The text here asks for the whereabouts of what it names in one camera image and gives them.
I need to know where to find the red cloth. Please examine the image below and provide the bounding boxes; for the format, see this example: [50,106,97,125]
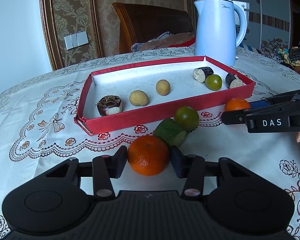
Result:
[169,38,196,48]

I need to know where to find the green tomato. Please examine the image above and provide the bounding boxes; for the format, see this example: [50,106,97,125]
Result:
[174,106,200,132]
[205,74,223,91]

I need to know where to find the large orange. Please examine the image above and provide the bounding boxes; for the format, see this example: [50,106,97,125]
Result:
[127,135,170,176]

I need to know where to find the large tan potato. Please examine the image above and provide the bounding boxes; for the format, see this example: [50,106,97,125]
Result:
[129,90,149,107]

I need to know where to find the floral sliding door wardrobe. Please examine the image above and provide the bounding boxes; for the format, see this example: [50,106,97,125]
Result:
[194,0,293,53]

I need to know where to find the small tan potato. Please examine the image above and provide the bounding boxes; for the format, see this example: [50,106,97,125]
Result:
[156,79,171,96]

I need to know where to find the red cardboard tray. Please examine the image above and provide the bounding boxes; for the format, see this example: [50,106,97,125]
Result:
[74,55,256,136]

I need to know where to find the white wall light switch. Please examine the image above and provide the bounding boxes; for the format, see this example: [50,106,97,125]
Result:
[64,31,89,50]

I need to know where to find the green cucumber piece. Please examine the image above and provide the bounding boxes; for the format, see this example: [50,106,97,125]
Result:
[153,119,187,147]

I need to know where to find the colourful patterned cloth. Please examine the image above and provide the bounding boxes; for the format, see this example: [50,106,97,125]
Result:
[260,39,300,77]

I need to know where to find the brown blanket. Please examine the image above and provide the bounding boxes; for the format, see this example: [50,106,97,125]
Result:
[142,32,196,50]

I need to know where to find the white embroidered tablecloth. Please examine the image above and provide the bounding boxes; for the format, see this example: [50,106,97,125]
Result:
[0,46,300,240]

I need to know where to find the small orange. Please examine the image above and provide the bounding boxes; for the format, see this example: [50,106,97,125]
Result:
[224,97,251,112]

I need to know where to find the dark brown water chestnut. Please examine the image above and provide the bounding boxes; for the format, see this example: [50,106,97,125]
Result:
[97,95,123,117]

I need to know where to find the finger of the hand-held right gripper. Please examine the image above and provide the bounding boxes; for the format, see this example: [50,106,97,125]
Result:
[221,109,250,126]
[249,88,300,109]

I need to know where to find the white wall socket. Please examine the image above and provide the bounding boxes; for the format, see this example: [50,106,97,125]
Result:
[236,1,250,12]

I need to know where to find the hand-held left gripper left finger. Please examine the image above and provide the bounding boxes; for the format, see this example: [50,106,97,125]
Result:
[44,145,127,200]

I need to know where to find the wooden chair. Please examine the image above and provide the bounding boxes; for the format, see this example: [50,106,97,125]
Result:
[112,2,194,53]

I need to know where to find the dark purple sugarcane piece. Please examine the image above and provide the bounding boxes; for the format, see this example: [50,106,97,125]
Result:
[193,66,215,83]
[225,72,245,89]

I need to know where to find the pale blue electric kettle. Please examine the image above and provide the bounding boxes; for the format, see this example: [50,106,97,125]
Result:
[193,0,248,67]

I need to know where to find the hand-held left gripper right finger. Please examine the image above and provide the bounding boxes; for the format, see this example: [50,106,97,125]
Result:
[170,146,252,200]

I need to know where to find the grey cloth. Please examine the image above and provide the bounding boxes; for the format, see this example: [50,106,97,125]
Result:
[131,32,170,53]

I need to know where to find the gilded wall frame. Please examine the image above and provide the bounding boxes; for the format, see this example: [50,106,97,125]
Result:
[39,0,105,70]

